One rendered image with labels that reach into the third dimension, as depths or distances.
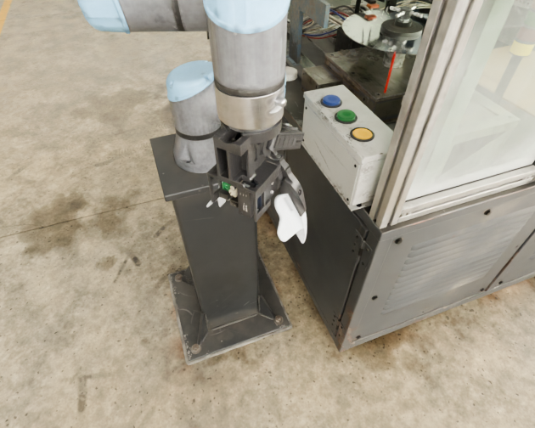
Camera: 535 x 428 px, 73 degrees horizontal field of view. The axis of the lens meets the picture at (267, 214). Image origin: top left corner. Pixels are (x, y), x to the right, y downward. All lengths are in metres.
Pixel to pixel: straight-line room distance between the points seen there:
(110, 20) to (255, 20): 0.19
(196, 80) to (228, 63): 0.46
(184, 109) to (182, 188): 0.18
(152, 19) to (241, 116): 0.15
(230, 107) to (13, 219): 1.90
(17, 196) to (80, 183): 0.31
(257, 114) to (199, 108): 0.46
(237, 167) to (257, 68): 0.13
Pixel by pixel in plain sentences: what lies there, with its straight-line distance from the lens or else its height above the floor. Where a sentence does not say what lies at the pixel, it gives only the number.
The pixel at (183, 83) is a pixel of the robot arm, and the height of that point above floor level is 0.97.
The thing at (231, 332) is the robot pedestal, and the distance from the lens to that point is 1.47.
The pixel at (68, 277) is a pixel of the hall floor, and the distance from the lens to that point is 1.82.
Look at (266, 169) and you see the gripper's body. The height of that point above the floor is 1.05.
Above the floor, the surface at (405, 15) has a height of 0.99.
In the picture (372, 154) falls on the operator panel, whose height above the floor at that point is 0.90.
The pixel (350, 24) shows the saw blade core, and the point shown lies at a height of 0.95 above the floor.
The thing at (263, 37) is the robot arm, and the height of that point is 1.21.
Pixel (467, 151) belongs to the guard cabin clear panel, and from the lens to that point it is 0.84.
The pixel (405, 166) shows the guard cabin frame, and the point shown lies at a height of 0.92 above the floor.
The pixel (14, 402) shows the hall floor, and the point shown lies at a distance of 1.63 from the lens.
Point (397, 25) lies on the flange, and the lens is 1.18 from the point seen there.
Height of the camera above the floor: 1.33
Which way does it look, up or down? 47 degrees down
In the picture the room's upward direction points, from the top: straight up
